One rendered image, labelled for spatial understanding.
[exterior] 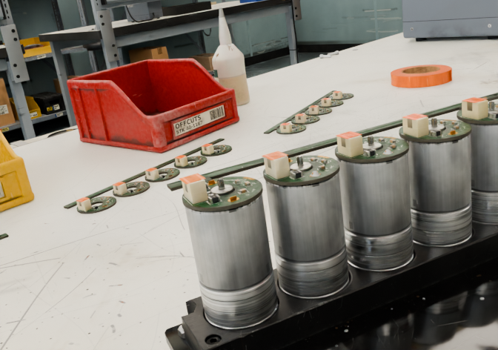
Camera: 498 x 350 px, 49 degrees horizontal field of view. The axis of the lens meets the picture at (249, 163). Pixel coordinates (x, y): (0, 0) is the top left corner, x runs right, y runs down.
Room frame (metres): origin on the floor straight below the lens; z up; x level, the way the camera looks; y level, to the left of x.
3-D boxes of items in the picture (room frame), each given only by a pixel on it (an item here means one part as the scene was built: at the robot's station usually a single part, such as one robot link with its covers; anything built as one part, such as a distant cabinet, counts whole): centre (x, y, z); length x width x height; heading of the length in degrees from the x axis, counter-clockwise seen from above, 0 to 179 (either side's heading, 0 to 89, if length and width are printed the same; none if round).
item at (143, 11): (2.97, 0.43, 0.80); 0.15 x 0.12 x 0.10; 60
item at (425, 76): (0.55, -0.19, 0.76); 0.06 x 0.06 x 0.01
